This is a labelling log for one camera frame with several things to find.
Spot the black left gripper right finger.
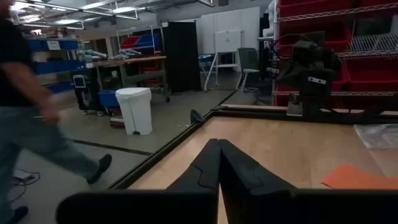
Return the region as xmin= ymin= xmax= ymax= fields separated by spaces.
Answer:
xmin=219 ymin=139 xmax=398 ymax=224

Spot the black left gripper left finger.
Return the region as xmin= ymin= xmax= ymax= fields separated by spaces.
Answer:
xmin=55 ymin=138 xmax=222 ymax=224

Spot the clear plastic zip bag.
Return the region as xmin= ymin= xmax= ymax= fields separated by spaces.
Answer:
xmin=353 ymin=123 xmax=398 ymax=149

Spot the white whiteboard easel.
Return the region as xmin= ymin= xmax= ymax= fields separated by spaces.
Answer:
xmin=203 ymin=30 xmax=244 ymax=91

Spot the white cabinet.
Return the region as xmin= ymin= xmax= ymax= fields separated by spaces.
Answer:
xmin=175 ymin=6 xmax=261 ymax=55

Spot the white trash bin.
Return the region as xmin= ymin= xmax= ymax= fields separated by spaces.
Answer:
xmin=115 ymin=86 xmax=154 ymax=136

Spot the red flat box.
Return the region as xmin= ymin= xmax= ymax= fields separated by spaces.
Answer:
xmin=109 ymin=116 xmax=126 ymax=128

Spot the black partition curtain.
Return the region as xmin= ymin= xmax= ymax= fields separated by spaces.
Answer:
xmin=162 ymin=21 xmax=202 ymax=94

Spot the blue storage tub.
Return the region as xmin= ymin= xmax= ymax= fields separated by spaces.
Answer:
xmin=98 ymin=90 xmax=121 ymax=108

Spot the wooden workbench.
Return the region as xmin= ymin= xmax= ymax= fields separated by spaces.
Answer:
xmin=89 ymin=55 xmax=171 ymax=103

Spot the blue storage bin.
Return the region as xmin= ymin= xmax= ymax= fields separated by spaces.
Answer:
xmin=136 ymin=33 xmax=161 ymax=48

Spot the red storage bin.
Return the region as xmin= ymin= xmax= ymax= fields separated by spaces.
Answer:
xmin=120 ymin=35 xmax=141 ymax=49

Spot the shelf with blue bins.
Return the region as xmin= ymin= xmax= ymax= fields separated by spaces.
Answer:
xmin=27 ymin=37 xmax=85 ymax=94

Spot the person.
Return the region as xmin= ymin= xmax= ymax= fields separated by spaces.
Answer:
xmin=0 ymin=0 xmax=113 ymax=224

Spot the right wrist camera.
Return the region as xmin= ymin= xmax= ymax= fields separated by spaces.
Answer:
xmin=306 ymin=68 xmax=336 ymax=96

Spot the black aluminium table frame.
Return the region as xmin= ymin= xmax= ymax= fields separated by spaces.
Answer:
xmin=108 ymin=104 xmax=398 ymax=190

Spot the black pointed bracket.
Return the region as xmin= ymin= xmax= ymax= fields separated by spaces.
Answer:
xmin=190 ymin=109 xmax=203 ymax=125

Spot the wire rack with red bins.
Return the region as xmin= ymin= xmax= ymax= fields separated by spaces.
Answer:
xmin=273 ymin=0 xmax=398 ymax=108

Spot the black floor cable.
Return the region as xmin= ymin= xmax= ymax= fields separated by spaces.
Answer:
xmin=8 ymin=169 xmax=42 ymax=202

